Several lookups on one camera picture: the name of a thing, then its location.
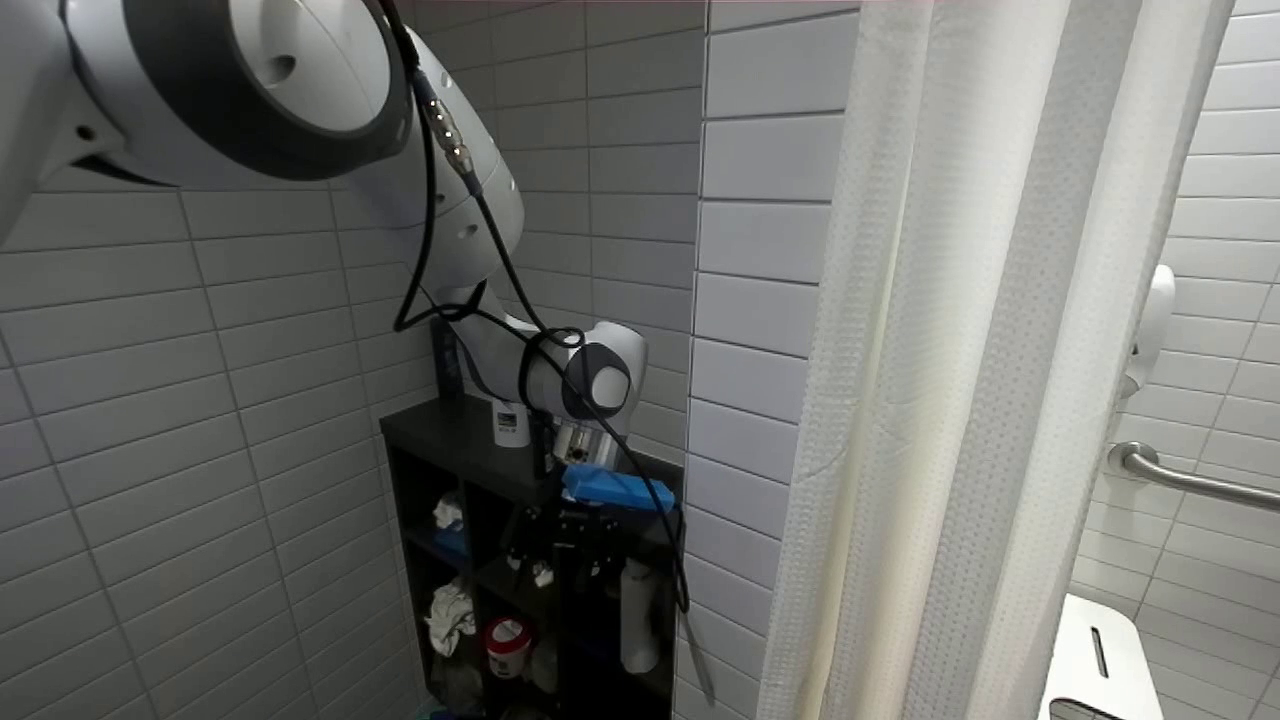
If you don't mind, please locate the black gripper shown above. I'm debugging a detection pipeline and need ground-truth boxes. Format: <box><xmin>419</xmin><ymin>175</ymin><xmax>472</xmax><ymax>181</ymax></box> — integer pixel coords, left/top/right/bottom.
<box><xmin>538</xmin><ymin>505</ymin><xmax>634</xmax><ymax>575</ymax></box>

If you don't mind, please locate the small black bottle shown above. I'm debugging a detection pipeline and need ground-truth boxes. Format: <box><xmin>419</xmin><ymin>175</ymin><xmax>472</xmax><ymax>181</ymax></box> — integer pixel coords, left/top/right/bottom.
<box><xmin>527</xmin><ymin>416</ymin><xmax>555</xmax><ymax>488</ymax></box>

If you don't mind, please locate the plain white bottle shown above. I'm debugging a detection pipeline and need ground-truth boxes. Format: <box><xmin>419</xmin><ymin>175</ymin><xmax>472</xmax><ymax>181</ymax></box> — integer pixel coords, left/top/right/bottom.
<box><xmin>618</xmin><ymin>558</ymin><xmax>664</xmax><ymax>680</ymax></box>

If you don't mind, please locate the tall dark grey bottle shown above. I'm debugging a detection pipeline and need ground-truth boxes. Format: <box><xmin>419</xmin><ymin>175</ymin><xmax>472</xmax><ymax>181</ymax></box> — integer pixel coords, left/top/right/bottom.
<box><xmin>429</xmin><ymin>315</ymin><xmax>467</xmax><ymax>409</ymax></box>

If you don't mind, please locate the red and white container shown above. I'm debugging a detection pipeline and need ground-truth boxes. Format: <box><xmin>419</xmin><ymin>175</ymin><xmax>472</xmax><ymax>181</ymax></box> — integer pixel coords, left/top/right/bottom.
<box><xmin>483</xmin><ymin>615</ymin><xmax>538</xmax><ymax>684</ymax></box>

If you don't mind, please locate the crumpled white cloth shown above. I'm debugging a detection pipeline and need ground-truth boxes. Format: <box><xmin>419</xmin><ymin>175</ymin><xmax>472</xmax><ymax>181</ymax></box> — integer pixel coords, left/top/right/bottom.
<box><xmin>419</xmin><ymin>575</ymin><xmax>479</xmax><ymax>661</ymax></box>
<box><xmin>429</xmin><ymin>491</ymin><xmax>472</xmax><ymax>537</ymax></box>

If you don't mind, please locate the black cubby shelf unit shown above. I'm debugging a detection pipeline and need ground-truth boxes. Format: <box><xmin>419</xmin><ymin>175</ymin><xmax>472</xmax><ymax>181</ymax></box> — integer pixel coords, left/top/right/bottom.
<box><xmin>376</xmin><ymin>395</ymin><xmax>693</xmax><ymax>720</ymax></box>

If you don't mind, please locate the white shower curtain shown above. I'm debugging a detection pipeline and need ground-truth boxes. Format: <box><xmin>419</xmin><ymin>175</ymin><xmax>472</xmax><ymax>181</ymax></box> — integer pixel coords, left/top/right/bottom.
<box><xmin>756</xmin><ymin>0</ymin><xmax>1237</xmax><ymax>720</ymax></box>

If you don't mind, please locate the white shower seat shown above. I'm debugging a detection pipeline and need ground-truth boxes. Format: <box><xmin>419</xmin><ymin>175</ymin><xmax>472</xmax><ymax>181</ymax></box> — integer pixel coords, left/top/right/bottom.
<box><xmin>1038</xmin><ymin>591</ymin><xmax>1168</xmax><ymax>720</ymax></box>

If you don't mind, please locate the metal grab bar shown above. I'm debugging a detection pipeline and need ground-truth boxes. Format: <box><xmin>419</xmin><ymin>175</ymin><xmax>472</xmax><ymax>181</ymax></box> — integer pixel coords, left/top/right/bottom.
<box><xmin>1110</xmin><ymin>436</ymin><xmax>1280</xmax><ymax>512</ymax></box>

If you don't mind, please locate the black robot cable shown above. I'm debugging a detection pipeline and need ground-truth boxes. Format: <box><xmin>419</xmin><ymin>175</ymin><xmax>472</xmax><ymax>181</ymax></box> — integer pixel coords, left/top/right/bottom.
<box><xmin>376</xmin><ymin>0</ymin><xmax>719</xmax><ymax>709</ymax></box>

